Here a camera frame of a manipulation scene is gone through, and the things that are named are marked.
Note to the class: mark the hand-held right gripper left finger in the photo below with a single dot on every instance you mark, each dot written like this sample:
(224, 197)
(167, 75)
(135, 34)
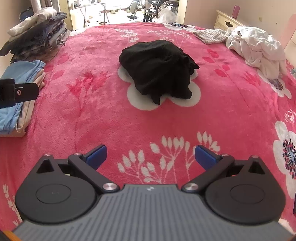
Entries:
(98, 155)

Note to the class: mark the cream nightstand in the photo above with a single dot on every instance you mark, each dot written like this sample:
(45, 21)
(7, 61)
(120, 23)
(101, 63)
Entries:
(223, 22)

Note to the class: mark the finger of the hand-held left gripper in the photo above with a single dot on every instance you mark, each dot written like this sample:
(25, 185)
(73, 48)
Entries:
(27, 92)

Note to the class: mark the wheelchair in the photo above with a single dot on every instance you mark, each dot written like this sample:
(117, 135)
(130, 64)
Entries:
(161, 7)

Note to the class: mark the clear plastic bag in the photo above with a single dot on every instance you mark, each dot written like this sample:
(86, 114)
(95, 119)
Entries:
(167, 15)

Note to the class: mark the white crumpled garment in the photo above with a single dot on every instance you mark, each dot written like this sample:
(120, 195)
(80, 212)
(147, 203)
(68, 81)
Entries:
(259, 48)

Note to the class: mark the pink floral blanket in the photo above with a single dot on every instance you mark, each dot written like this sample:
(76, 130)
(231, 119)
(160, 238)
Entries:
(92, 115)

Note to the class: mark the blue box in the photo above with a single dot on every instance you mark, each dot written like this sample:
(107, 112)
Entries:
(26, 14)

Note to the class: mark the folding table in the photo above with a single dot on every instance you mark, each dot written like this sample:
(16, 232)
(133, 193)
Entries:
(92, 9)

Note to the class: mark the pink box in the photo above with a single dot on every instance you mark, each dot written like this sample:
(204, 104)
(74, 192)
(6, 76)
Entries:
(236, 11)

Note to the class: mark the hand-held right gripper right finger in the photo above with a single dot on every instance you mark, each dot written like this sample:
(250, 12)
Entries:
(204, 156)

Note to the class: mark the grey checked knit sweater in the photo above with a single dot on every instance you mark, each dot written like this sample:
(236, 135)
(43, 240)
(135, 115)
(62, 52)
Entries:
(210, 36)

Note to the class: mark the stack of folded clothes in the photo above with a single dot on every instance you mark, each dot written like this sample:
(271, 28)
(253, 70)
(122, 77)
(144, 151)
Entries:
(39, 34)

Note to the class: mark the black t-shirt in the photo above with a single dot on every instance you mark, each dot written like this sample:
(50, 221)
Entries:
(157, 67)

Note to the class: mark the light blue folded garment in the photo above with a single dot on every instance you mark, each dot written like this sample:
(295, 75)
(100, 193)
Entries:
(16, 78)

